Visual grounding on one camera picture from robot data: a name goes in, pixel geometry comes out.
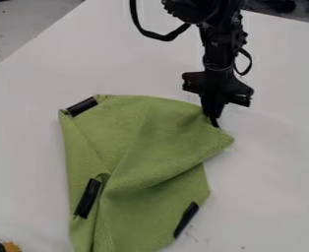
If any yellow toy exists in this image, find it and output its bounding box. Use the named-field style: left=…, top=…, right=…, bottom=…
left=0, top=240, right=24, bottom=252

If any green cloth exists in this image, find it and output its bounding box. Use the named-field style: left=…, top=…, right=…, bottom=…
left=57, top=94, right=236, bottom=252

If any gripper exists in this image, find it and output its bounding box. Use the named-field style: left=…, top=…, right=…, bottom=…
left=180, top=62, right=256, bottom=129

